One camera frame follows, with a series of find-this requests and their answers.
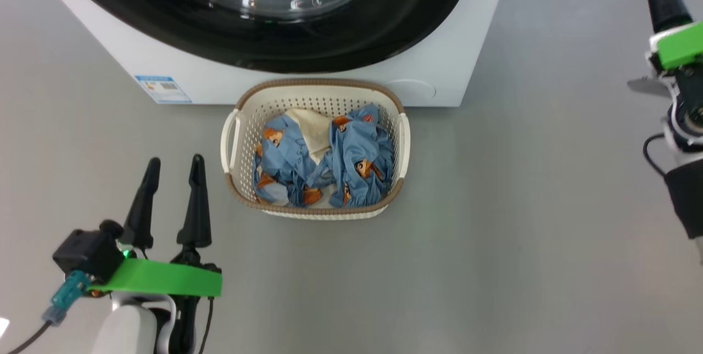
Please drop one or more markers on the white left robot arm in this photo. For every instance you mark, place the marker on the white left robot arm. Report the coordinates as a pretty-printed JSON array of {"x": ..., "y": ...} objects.
[{"x": 129, "y": 326}]

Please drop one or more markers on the black round glass washer door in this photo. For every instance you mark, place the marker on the black round glass washer door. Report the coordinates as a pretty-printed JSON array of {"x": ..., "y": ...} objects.
[{"x": 351, "y": 41}]

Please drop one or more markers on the round drain filter cover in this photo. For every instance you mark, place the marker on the round drain filter cover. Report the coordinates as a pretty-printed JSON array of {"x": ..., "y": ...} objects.
[{"x": 412, "y": 89}]

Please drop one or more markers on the cream perforated laundry basket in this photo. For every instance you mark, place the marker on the cream perforated laundry basket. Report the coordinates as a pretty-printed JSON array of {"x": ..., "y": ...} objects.
[{"x": 324, "y": 96}]

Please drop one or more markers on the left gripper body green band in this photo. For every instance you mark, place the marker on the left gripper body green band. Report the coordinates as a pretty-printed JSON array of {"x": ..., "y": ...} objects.
[{"x": 165, "y": 278}]

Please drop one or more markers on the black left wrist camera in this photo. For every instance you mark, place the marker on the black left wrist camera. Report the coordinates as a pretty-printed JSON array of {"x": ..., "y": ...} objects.
[{"x": 88, "y": 252}]

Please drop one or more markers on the blue energy label sticker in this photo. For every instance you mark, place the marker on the blue energy label sticker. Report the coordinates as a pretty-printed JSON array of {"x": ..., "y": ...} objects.
[{"x": 163, "y": 89}]

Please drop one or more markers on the cream white garment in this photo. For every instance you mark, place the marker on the cream white garment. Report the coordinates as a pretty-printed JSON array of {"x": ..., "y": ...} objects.
[{"x": 313, "y": 129}]

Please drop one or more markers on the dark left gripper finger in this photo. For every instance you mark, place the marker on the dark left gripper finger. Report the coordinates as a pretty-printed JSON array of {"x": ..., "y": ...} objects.
[
  {"x": 141, "y": 211},
  {"x": 195, "y": 211}
]

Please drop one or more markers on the teal left camera connector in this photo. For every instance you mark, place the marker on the teal left camera connector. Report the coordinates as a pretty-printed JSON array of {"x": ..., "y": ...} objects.
[{"x": 67, "y": 296}]

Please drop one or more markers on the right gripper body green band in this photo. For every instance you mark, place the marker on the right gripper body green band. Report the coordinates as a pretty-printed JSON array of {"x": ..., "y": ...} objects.
[{"x": 684, "y": 49}]

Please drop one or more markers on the white front-load washing machine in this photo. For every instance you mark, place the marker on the white front-load washing machine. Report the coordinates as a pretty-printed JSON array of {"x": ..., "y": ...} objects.
[{"x": 307, "y": 82}]

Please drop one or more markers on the blue cartoon print garment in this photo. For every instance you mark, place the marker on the blue cartoon print garment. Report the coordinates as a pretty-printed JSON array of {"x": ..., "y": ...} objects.
[
  {"x": 280, "y": 162},
  {"x": 357, "y": 145}
]

